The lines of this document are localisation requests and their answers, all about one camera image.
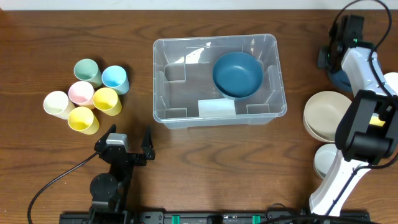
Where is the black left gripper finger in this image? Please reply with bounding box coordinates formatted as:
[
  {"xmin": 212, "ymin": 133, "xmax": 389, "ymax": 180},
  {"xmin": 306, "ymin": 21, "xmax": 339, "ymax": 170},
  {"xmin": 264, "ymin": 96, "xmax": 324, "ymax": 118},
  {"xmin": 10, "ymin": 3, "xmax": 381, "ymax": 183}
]
[
  {"xmin": 141, "ymin": 126, "xmax": 155, "ymax": 160},
  {"xmin": 94, "ymin": 124, "xmax": 116, "ymax": 152}
]

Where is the beige bowl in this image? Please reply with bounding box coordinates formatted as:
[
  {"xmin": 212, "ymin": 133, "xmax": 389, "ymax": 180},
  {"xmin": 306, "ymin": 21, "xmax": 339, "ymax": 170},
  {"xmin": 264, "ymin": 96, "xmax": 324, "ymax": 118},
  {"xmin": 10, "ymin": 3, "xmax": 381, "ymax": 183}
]
[{"xmin": 303, "ymin": 91, "xmax": 351, "ymax": 143}]

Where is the yellow bowl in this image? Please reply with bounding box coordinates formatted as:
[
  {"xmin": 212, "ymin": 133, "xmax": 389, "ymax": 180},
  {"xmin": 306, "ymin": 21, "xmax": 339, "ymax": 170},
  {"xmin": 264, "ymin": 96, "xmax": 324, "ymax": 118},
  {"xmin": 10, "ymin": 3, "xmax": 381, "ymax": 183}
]
[{"xmin": 369, "ymin": 113, "xmax": 385, "ymax": 127}]

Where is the dark blue bowl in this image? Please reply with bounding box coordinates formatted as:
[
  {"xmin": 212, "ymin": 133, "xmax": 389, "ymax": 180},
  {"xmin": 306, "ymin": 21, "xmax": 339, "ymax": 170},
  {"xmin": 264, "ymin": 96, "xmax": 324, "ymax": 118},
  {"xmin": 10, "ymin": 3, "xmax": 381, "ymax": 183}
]
[
  {"xmin": 212, "ymin": 52, "xmax": 264, "ymax": 100},
  {"xmin": 327, "ymin": 70, "xmax": 353, "ymax": 93}
]

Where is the light grey bowl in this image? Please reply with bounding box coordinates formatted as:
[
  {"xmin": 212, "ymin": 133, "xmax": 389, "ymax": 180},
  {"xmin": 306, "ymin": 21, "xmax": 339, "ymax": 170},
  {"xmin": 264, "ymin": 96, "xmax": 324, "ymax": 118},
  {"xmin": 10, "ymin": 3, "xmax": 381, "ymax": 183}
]
[{"xmin": 313, "ymin": 143, "xmax": 337, "ymax": 179}]

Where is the white bowl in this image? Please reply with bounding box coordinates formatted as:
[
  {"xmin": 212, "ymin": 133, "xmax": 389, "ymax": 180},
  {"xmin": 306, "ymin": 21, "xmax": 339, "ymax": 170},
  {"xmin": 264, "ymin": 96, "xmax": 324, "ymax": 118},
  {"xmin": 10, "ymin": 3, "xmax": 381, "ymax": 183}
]
[{"xmin": 384, "ymin": 72, "xmax": 398, "ymax": 94}]

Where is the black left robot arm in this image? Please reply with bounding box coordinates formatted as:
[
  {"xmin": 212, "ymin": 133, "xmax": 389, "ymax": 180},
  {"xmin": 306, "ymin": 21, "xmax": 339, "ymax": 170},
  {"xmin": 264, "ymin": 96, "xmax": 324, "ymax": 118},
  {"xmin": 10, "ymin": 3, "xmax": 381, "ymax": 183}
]
[{"xmin": 89, "ymin": 124, "xmax": 155, "ymax": 223}]

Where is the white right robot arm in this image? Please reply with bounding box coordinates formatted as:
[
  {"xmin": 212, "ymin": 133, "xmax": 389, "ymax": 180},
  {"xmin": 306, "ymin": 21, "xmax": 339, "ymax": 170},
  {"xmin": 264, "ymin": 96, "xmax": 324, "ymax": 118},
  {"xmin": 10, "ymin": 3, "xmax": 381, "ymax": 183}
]
[{"xmin": 153, "ymin": 15, "xmax": 397, "ymax": 217}]

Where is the yellow plastic cup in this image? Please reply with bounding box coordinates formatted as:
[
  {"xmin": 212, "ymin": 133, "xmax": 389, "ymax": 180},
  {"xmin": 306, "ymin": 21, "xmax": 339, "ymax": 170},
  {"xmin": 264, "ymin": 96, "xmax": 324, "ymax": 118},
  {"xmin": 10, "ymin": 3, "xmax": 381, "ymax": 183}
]
[
  {"xmin": 68, "ymin": 106, "xmax": 100, "ymax": 135},
  {"xmin": 93, "ymin": 87, "xmax": 122, "ymax": 116}
]

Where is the pink plastic cup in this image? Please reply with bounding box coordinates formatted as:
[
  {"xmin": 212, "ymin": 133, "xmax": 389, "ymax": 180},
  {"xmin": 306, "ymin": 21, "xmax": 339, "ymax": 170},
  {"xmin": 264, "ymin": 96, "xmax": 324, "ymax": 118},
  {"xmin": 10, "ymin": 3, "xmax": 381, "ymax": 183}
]
[{"xmin": 68, "ymin": 81, "xmax": 95, "ymax": 110}]

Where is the cream plastic cup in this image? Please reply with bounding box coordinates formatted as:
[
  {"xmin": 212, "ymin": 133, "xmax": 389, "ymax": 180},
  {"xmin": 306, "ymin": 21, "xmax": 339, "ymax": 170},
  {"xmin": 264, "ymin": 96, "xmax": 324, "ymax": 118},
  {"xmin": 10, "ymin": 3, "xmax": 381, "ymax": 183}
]
[{"xmin": 43, "ymin": 91, "xmax": 75, "ymax": 120}]

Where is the clear plastic storage bin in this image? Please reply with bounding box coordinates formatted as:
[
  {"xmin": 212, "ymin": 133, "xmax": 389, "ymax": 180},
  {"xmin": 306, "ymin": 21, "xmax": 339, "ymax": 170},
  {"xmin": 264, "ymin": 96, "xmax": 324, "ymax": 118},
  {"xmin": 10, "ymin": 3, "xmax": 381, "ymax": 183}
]
[{"xmin": 153, "ymin": 34, "xmax": 287, "ymax": 129}]

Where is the blue plastic cup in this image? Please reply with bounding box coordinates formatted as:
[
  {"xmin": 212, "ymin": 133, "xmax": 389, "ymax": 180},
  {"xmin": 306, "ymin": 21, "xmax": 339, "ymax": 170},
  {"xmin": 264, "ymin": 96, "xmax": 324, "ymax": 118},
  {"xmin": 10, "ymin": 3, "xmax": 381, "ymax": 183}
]
[{"xmin": 101, "ymin": 65, "xmax": 130, "ymax": 95}]

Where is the green plastic cup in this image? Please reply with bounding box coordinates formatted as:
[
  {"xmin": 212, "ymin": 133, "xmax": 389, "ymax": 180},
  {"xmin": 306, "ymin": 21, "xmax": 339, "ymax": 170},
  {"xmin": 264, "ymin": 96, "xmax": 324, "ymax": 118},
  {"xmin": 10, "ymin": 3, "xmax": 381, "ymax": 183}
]
[{"xmin": 73, "ymin": 58, "xmax": 102, "ymax": 88}]

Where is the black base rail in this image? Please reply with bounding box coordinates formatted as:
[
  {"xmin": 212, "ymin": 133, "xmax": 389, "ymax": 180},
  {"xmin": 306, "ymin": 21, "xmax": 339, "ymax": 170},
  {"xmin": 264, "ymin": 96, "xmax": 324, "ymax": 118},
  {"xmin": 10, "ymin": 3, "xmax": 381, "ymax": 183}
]
[{"xmin": 58, "ymin": 210, "xmax": 371, "ymax": 224}]

